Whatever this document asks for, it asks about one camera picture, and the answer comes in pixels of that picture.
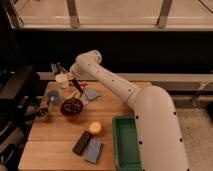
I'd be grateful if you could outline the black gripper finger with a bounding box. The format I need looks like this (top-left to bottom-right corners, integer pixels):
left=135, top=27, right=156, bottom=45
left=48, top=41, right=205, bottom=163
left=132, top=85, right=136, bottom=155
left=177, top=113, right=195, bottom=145
left=51, top=63, right=67, bottom=75

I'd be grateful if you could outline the black brush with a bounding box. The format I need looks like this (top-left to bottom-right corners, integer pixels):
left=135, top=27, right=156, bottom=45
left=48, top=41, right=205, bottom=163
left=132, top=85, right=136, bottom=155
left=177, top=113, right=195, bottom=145
left=71, top=78, right=83, bottom=94

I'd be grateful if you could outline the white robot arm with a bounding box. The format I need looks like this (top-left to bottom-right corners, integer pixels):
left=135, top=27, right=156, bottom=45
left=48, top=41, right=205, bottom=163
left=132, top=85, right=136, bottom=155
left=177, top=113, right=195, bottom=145
left=51, top=50, right=190, bottom=171

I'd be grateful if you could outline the white paper cup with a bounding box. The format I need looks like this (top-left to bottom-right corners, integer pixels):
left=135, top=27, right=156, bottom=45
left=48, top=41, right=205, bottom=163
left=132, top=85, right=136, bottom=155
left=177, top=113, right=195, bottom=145
left=55, top=74, right=69, bottom=89

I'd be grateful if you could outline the light blue small cup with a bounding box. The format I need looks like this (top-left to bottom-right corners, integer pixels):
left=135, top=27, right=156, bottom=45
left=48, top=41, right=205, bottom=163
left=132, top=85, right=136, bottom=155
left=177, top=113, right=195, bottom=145
left=47, top=90, right=61, bottom=104

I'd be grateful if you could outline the small dark metal cup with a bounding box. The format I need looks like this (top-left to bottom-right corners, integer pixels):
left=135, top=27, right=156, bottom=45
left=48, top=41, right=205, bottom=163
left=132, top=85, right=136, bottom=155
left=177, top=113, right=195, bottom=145
left=36, top=108, right=49, bottom=122

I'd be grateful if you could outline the orange carrot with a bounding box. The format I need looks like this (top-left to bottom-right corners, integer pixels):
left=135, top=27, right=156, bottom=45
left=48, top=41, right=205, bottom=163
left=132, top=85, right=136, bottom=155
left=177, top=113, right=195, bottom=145
left=69, top=81, right=88, bottom=87

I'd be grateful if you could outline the wooden spoon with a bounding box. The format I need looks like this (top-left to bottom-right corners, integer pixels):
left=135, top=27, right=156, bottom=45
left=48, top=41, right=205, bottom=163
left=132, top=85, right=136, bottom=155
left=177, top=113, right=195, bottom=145
left=68, top=90, right=82, bottom=99

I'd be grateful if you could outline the dark red bowl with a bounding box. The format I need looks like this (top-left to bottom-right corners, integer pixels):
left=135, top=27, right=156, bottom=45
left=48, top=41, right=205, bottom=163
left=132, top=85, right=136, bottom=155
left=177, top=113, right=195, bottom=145
left=60, top=98, right=83, bottom=116

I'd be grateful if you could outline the black side equipment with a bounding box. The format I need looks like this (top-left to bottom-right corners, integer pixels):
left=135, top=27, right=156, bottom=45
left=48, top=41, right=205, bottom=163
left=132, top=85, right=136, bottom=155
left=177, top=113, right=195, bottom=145
left=0, top=65, right=40, bottom=171

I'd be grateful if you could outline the blue grey cloth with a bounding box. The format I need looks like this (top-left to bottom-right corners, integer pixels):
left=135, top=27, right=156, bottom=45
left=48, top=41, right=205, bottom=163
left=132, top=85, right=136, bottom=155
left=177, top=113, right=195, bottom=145
left=80, top=88, right=100, bottom=105

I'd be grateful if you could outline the yellow round fruit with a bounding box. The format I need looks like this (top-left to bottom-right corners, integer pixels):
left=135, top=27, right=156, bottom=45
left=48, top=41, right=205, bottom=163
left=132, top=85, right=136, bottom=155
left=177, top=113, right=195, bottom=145
left=89, top=122, right=102, bottom=135

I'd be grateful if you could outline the black rectangular block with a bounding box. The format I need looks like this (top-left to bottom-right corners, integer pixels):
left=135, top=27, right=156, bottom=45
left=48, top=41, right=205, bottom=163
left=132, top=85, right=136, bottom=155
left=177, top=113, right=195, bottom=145
left=72, top=131, right=92, bottom=155

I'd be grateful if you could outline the blue sponge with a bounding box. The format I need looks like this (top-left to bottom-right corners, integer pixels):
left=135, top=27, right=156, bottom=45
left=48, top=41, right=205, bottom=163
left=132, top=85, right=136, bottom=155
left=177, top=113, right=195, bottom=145
left=84, top=138, right=102, bottom=164

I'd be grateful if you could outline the green plastic tray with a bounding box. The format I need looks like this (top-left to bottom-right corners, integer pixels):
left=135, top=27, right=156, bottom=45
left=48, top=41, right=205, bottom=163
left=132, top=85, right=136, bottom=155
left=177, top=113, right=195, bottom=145
left=112, top=116, right=141, bottom=171

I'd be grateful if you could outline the window frame rail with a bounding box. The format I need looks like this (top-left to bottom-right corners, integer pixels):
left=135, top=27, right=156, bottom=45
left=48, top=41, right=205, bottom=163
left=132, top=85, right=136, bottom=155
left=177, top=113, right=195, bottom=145
left=6, top=0, right=213, bottom=31

